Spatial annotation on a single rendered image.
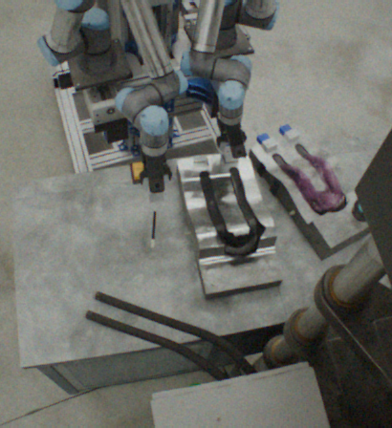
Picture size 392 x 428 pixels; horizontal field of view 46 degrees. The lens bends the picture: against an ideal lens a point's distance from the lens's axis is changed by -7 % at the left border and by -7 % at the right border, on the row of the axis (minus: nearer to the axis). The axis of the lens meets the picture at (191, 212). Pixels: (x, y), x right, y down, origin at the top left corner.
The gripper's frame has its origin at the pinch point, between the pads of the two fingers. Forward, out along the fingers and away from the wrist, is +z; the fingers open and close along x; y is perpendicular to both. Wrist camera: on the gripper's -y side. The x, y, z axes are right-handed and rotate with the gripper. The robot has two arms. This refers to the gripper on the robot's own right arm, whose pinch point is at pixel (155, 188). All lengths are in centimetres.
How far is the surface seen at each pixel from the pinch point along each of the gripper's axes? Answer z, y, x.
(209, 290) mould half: 9.0, -34.7, -11.3
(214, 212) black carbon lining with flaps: 6.3, -8.7, -18.5
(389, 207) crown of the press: -92, -63, -17
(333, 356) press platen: -34, -71, -28
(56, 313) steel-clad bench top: 15, -32, 39
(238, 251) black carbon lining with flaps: 7.9, -23.5, -23.3
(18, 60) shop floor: 95, 180, 68
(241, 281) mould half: 9.0, -33.5, -22.0
